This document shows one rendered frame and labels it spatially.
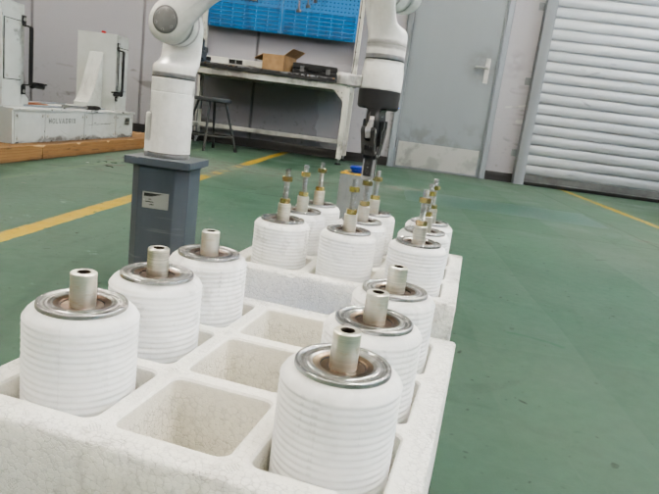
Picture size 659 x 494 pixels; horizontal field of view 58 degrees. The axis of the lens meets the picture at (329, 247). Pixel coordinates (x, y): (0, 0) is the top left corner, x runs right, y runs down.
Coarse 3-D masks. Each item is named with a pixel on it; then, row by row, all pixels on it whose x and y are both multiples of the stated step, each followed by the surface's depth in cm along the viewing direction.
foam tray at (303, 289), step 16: (384, 256) 118; (448, 256) 126; (256, 272) 98; (272, 272) 97; (288, 272) 97; (304, 272) 98; (448, 272) 111; (256, 288) 98; (272, 288) 98; (288, 288) 97; (304, 288) 96; (320, 288) 95; (336, 288) 95; (352, 288) 94; (448, 288) 100; (288, 304) 97; (304, 304) 97; (320, 304) 96; (336, 304) 95; (448, 304) 91; (432, 320) 92; (448, 320) 91; (432, 336) 92; (448, 336) 92
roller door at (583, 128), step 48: (576, 0) 561; (624, 0) 557; (576, 48) 569; (624, 48) 567; (528, 96) 586; (576, 96) 579; (624, 96) 574; (528, 144) 588; (576, 144) 587; (624, 144) 583; (624, 192) 593
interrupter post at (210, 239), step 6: (204, 234) 73; (210, 234) 72; (216, 234) 73; (204, 240) 73; (210, 240) 73; (216, 240) 73; (204, 246) 73; (210, 246) 73; (216, 246) 73; (204, 252) 73; (210, 252) 73; (216, 252) 73
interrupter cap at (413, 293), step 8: (368, 280) 70; (376, 280) 71; (384, 280) 71; (368, 288) 67; (376, 288) 68; (384, 288) 69; (408, 288) 69; (416, 288) 70; (392, 296) 65; (400, 296) 66; (408, 296) 66; (416, 296) 66; (424, 296) 66
